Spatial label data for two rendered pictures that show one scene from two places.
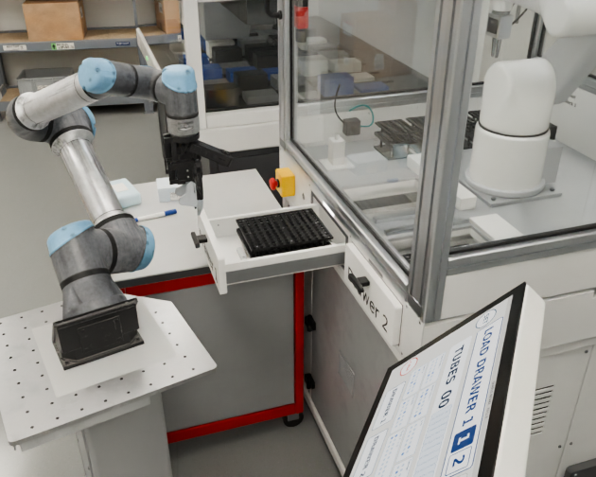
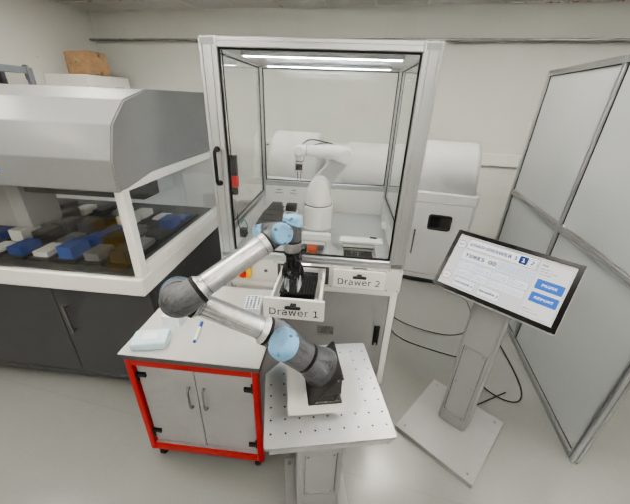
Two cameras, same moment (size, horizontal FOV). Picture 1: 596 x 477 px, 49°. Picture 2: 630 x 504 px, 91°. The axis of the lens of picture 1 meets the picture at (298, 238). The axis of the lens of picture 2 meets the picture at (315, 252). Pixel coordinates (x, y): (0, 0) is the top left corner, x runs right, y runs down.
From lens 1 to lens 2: 1.60 m
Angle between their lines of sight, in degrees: 59
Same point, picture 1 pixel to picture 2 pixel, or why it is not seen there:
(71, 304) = (325, 367)
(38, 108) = (226, 278)
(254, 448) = not seen: hidden behind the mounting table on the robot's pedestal
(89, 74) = (287, 233)
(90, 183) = (242, 314)
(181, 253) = not seen: hidden behind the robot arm
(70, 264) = (309, 350)
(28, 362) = (324, 420)
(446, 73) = (415, 177)
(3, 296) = not seen: outside the picture
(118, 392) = (369, 381)
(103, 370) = (348, 385)
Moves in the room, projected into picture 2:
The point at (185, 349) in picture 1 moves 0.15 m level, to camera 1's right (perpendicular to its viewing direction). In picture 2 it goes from (345, 350) to (355, 330)
